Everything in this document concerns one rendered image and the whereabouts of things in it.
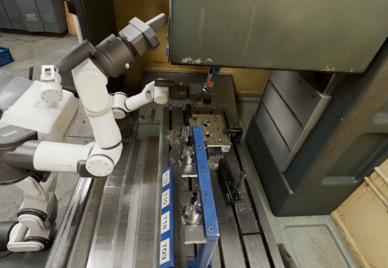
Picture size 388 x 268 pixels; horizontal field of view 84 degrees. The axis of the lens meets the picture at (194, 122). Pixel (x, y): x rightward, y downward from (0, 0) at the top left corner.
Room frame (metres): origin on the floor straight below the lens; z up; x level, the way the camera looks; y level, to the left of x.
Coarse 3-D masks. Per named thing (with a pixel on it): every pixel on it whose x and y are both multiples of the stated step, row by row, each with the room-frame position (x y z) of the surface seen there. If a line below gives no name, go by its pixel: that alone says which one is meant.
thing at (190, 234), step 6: (186, 228) 0.28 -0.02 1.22; (192, 228) 0.28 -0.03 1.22; (198, 228) 0.29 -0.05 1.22; (204, 228) 0.29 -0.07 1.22; (186, 234) 0.26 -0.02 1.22; (192, 234) 0.27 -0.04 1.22; (198, 234) 0.27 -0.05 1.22; (204, 234) 0.27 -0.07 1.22; (186, 240) 0.25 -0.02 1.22; (192, 240) 0.25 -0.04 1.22; (198, 240) 0.25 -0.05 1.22; (204, 240) 0.25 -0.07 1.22
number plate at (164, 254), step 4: (164, 240) 0.35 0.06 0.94; (168, 240) 0.34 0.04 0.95; (164, 244) 0.33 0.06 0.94; (168, 244) 0.33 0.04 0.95; (164, 248) 0.32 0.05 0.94; (168, 248) 0.32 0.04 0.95; (160, 252) 0.31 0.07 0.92; (164, 252) 0.31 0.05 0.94; (168, 252) 0.30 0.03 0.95; (160, 256) 0.30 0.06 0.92; (164, 256) 0.29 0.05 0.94; (168, 256) 0.29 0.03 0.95; (160, 260) 0.28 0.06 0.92; (164, 260) 0.28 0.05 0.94; (168, 260) 0.28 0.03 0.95; (160, 264) 0.27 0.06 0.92
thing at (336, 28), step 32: (192, 0) 0.60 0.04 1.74; (224, 0) 0.62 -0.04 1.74; (256, 0) 0.63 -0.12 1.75; (288, 0) 0.65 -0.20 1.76; (320, 0) 0.66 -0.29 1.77; (352, 0) 0.67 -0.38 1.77; (384, 0) 0.69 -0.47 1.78; (192, 32) 0.61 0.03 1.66; (224, 32) 0.62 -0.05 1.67; (256, 32) 0.64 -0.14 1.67; (288, 32) 0.65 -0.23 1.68; (320, 32) 0.67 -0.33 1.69; (352, 32) 0.68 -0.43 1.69; (384, 32) 0.70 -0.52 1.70; (192, 64) 0.61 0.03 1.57; (224, 64) 0.63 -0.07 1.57; (256, 64) 0.64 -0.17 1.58; (288, 64) 0.66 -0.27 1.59; (320, 64) 0.67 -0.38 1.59; (352, 64) 0.69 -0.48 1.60
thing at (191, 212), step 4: (188, 204) 0.32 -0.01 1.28; (192, 204) 0.31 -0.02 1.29; (196, 204) 0.32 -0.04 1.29; (188, 208) 0.31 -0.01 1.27; (192, 208) 0.31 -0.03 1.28; (196, 208) 0.31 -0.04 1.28; (184, 212) 0.32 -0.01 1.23; (188, 212) 0.31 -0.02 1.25; (192, 212) 0.31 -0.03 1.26; (196, 212) 0.31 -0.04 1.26; (188, 216) 0.31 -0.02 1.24; (192, 216) 0.31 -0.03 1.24; (196, 216) 0.31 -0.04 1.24
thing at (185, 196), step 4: (184, 192) 0.40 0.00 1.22; (188, 192) 0.40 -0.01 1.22; (192, 192) 0.40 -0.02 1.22; (180, 196) 0.38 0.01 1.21; (184, 196) 0.38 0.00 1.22; (188, 196) 0.38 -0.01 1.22; (200, 196) 0.39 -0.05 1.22; (180, 200) 0.37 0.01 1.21; (184, 200) 0.37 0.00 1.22; (188, 200) 0.37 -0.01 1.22; (200, 200) 0.37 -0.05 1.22; (184, 204) 0.35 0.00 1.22; (200, 204) 0.36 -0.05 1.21
